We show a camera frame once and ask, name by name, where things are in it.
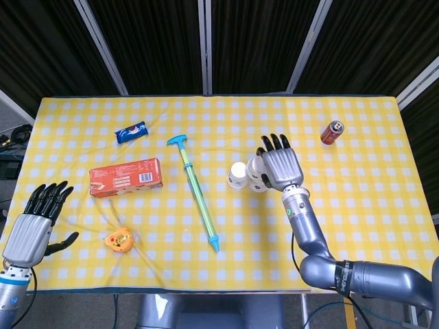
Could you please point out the blue snack packet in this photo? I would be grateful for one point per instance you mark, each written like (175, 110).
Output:
(131, 133)

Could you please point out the red soda can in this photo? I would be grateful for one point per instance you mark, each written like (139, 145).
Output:
(332, 133)

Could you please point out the yellow checkered tablecloth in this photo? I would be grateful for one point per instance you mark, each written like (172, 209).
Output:
(219, 116)

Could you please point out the white paper cup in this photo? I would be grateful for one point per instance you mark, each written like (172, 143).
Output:
(254, 168)
(237, 176)

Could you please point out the white paper cup lined base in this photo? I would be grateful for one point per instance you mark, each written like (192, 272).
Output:
(256, 187)

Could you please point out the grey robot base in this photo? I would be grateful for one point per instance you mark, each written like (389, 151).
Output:
(205, 313)

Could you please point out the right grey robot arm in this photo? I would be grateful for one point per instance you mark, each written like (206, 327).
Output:
(377, 277)

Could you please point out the orange cardboard box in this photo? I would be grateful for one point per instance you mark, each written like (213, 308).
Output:
(125, 177)

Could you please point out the teal green water pump toy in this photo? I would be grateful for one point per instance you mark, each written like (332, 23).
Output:
(197, 192)

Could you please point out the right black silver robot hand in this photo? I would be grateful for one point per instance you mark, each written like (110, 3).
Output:
(283, 166)

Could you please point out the orange toy tape measure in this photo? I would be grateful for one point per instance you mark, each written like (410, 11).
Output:
(119, 242)

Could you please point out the aluminium frame post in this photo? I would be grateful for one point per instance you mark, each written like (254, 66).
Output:
(13, 106)
(418, 85)
(205, 48)
(101, 44)
(308, 44)

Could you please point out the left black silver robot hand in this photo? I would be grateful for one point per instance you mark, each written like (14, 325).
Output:
(27, 236)

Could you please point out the grey metal table leg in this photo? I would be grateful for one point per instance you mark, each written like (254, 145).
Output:
(306, 310)

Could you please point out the black ribbed partition panel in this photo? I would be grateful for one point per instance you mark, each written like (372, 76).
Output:
(370, 44)
(41, 51)
(257, 44)
(425, 137)
(154, 44)

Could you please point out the black equipment box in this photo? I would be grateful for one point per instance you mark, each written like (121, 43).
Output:
(8, 168)

